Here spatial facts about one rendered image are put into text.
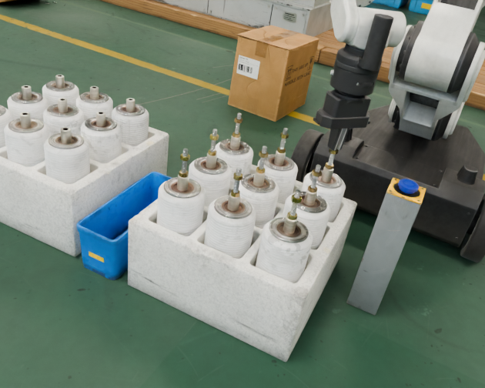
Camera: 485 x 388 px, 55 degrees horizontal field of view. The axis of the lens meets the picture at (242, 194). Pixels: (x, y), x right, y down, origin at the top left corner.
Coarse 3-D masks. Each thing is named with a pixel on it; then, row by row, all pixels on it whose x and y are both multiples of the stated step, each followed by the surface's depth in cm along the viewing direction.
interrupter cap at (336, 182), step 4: (312, 176) 107; (320, 176) 108; (332, 176) 109; (336, 176) 109; (312, 180) 106; (320, 180) 107; (332, 180) 107; (336, 180) 107; (340, 180) 107; (316, 184) 105; (320, 184) 104; (324, 184) 105; (328, 184) 105; (332, 184) 105; (336, 184) 106; (340, 184) 106; (328, 188) 104; (332, 188) 104
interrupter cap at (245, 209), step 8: (216, 200) 93; (224, 200) 94; (240, 200) 95; (216, 208) 91; (224, 208) 92; (240, 208) 93; (248, 208) 93; (224, 216) 89; (232, 216) 89; (240, 216) 90
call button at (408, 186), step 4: (400, 180) 95; (404, 180) 95; (408, 180) 95; (400, 184) 94; (404, 184) 94; (408, 184) 94; (412, 184) 94; (416, 184) 95; (400, 188) 94; (404, 188) 93; (408, 188) 93; (412, 188) 93; (416, 188) 93; (408, 192) 94; (412, 192) 94
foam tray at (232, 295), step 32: (128, 256) 101; (160, 256) 96; (192, 256) 92; (224, 256) 91; (256, 256) 94; (320, 256) 95; (160, 288) 101; (192, 288) 96; (224, 288) 92; (256, 288) 88; (288, 288) 86; (320, 288) 104; (224, 320) 96; (256, 320) 92; (288, 320) 88; (288, 352) 92
